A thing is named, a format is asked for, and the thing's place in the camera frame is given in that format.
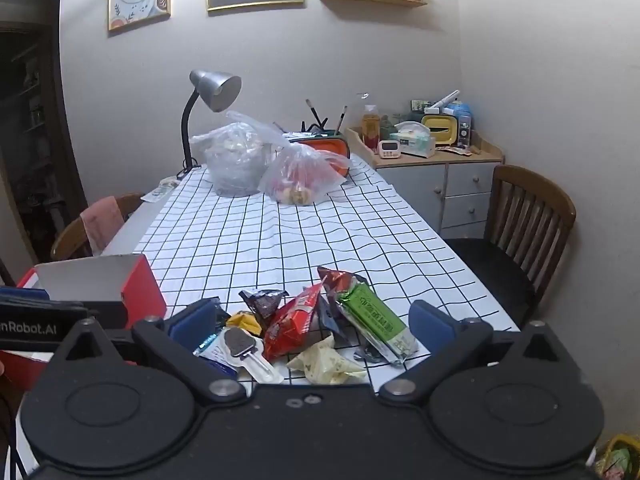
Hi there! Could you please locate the white ice cream print packet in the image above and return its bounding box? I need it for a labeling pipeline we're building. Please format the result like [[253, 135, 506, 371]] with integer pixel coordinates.
[[220, 327, 287, 385]]

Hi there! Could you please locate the small printed flat packet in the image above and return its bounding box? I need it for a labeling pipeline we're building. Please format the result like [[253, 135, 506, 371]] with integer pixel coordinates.
[[142, 179, 178, 204]]

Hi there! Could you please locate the red cardboard box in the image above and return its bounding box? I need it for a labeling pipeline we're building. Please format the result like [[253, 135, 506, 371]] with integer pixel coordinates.
[[0, 254, 167, 392]]

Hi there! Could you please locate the dark blue snack packet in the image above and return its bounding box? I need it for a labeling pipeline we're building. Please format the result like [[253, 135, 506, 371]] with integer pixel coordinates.
[[319, 299, 347, 347]]

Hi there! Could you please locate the white cabinet wooden top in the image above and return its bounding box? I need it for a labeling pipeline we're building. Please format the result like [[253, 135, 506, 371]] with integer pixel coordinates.
[[345, 127, 506, 235]]

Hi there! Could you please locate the grey desk lamp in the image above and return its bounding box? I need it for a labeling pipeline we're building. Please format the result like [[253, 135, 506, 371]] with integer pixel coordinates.
[[176, 69, 243, 181]]

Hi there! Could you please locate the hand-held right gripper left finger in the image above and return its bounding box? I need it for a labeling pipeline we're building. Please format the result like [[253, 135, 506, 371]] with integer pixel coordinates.
[[52, 299, 248, 404]]

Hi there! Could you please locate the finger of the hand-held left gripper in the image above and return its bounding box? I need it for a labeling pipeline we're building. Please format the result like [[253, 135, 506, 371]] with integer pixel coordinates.
[[87, 302, 127, 332], [0, 285, 51, 304]]

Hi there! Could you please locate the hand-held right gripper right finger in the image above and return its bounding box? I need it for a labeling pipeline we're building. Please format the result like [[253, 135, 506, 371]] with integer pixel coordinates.
[[377, 300, 585, 404]]

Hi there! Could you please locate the orange drink bottle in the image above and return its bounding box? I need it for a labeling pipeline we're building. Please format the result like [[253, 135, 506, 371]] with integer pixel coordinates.
[[361, 104, 381, 151]]

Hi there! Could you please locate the waste bin with wrappers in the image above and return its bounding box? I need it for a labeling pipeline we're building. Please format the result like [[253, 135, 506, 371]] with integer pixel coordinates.
[[594, 434, 640, 480]]

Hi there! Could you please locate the clear bag of red snacks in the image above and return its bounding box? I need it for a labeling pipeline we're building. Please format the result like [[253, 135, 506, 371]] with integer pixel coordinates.
[[257, 122, 351, 207]]

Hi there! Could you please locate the long green snack packet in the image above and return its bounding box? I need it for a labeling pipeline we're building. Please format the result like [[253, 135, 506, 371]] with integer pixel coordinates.
[[334, 280, 419, 367]]

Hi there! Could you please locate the yellow tissue box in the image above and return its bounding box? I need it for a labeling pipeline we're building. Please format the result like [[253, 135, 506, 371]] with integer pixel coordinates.
[[421, 114, 460, 148]]

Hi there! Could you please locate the checkered tablecloth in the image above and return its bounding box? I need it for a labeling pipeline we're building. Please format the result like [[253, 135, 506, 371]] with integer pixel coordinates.
[[130, 152, 521, 386]]

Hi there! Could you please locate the brown triangular snack packet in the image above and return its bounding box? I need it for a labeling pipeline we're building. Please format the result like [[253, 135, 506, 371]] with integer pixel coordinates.
[[240, 287, 290, 333]]

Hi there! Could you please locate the clear bag of pale snacks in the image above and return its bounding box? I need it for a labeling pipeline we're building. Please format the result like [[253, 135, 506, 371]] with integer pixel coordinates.
[[189, 110, 293, 198]]

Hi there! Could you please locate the wooden chair black seat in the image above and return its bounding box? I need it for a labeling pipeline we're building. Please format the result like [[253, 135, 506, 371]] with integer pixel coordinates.
[[442, 164, 577, 328]]

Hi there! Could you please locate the cream snack packet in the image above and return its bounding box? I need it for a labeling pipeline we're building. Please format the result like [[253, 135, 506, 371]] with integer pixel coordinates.
[[286, 334, 367, 386]]

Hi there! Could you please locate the dark bookshelf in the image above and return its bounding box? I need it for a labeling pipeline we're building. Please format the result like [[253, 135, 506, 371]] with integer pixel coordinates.
[[0, 22, 88, 271]]

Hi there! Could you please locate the red snack packet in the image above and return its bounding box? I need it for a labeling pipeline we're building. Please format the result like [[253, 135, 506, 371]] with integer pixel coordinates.
[[262, 282, 323, 363]]

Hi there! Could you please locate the wooden chair curved backrest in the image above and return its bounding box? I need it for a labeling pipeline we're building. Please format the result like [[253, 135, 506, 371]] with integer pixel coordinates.
[[50, 192, 146, 262]]

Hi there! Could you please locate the pink towel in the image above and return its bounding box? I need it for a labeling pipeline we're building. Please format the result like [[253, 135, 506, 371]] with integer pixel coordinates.
[[80, 196, 126, 257]]

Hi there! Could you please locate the green white tissue pack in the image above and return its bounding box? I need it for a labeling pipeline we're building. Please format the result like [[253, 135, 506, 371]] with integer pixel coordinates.
[[389, 121, 437, 160]]

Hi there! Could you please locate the white tube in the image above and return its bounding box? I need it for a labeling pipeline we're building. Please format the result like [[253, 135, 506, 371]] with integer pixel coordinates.
[[424, 90, 461, 115]]

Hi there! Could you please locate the yellow snack packet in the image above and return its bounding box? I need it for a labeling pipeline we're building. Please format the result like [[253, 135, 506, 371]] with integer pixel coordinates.
[[226, 311, 264, 337]]

